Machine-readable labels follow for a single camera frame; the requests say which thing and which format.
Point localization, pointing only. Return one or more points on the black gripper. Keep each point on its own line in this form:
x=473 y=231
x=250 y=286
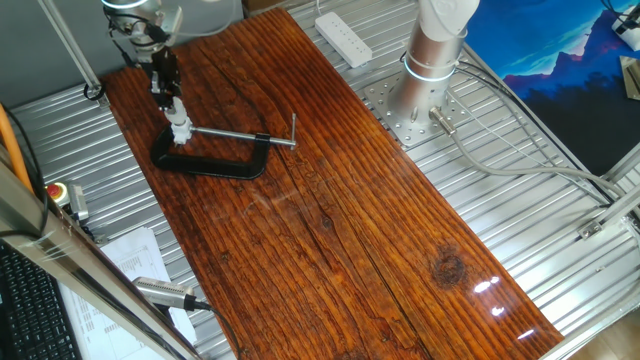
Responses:
x=165 y=62

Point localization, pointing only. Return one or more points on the blue mountain picture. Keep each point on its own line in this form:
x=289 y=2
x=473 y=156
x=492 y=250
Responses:
x=550 y=50

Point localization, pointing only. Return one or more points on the black keyboard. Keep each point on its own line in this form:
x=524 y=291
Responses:
x=30 y=310

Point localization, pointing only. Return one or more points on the brown wooden board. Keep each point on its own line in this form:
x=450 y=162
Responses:
x=350 y=250

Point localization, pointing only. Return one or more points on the silver ribbed camera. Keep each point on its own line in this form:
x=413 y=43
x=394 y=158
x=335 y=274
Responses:
x=160 y=291

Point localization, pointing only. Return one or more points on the orange tube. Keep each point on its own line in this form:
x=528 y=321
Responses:
x=10 y=145

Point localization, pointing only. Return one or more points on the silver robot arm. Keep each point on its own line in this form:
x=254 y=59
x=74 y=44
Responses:
x=425 y=60

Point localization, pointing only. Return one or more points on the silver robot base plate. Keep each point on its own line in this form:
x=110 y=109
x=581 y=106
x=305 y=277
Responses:
x=380 y=97

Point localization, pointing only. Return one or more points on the printed paper sheets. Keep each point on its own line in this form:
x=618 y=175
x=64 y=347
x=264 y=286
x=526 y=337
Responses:
x=132 y=255

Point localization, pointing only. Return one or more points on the small white cap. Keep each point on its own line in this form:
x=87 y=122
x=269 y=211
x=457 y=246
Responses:
x=177 y=112

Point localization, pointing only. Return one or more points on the shiny metal frame bar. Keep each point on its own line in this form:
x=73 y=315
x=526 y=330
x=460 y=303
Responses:
x=75 y=260

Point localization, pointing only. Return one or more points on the black metal C-clamp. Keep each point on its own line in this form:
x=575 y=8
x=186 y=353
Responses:
x=210 y=165

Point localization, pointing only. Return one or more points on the white lamp socket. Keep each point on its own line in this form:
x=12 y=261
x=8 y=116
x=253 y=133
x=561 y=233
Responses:
x=181 y=132

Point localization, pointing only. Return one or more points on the white paper roll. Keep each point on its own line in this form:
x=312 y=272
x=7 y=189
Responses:
x=631 y=37

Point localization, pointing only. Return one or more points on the white power strip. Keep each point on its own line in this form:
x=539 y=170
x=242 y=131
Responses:
x=345 y=40

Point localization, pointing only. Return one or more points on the aluminium frame pole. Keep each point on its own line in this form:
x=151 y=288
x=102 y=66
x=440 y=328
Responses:
x=70 y=45

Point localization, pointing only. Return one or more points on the beige crumpled object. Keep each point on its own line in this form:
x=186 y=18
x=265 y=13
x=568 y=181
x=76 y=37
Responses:
x=631 y=77

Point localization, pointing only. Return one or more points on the aluminium frame profile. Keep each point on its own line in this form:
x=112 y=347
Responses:
x=615 y=210

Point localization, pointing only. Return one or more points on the red emergency stop button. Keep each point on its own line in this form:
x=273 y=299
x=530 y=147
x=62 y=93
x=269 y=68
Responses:
x=57 y=192

